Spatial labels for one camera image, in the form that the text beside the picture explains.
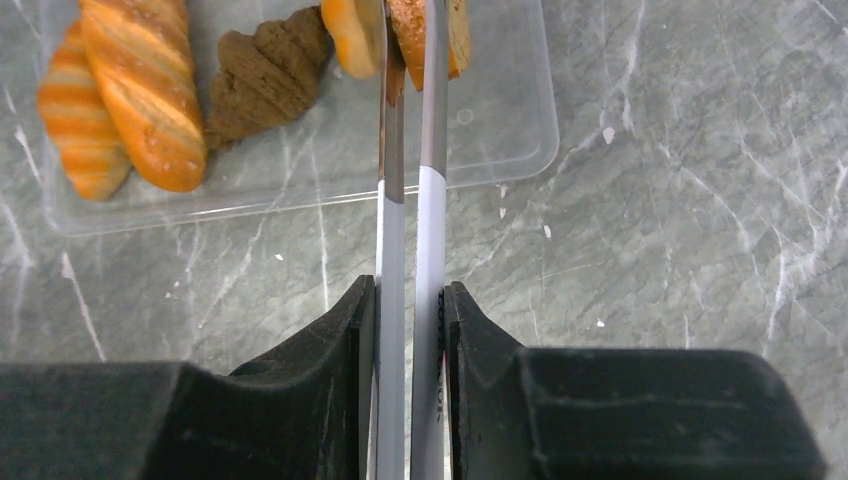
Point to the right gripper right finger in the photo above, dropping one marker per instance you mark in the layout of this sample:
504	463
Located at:
519	412

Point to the round sliced bread piece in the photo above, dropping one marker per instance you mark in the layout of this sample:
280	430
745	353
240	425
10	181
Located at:
409	22

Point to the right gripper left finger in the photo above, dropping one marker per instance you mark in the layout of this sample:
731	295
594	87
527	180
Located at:
298	411

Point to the yellow bread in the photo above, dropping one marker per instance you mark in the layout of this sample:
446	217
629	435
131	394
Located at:
355	28

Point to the long orange baguette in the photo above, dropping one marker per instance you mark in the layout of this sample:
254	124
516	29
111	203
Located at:
140	56

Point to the small striped orange croissant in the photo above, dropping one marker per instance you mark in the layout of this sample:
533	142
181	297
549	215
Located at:
76	120

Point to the round brown bread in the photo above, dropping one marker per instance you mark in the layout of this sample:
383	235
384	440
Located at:
267	79

